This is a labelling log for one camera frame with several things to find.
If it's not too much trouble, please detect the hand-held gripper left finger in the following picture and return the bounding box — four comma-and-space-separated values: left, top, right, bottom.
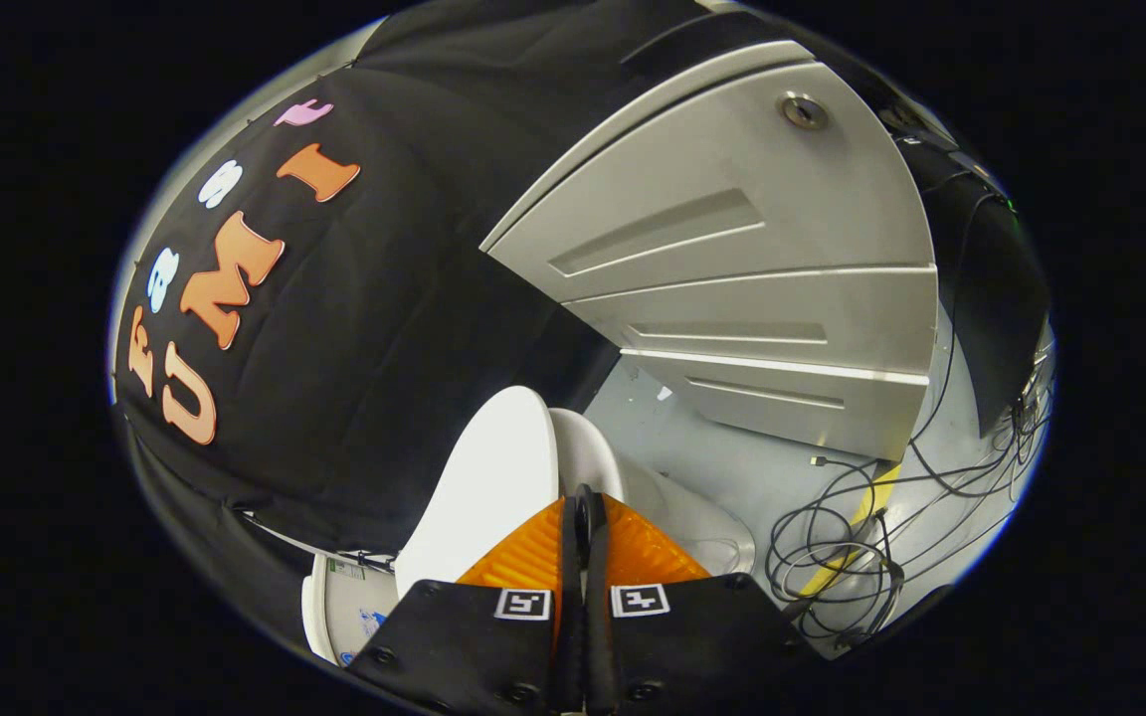
346, 485, 589, 716

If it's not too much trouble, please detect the white drawer cabinet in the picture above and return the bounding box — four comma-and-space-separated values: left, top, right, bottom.
478, 40, 940, 463

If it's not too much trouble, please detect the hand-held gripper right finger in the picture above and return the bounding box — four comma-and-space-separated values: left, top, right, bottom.
583, 485, 823, 716

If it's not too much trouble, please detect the tangle of black cables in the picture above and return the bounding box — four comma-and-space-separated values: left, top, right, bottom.
764, 189, 1056, 652

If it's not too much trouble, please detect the yellow strip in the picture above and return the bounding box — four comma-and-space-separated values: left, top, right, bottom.
800, 461, 904, 600

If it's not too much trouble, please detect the black backdrop cloth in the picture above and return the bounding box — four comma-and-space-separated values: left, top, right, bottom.
113, 0, 1053, 568

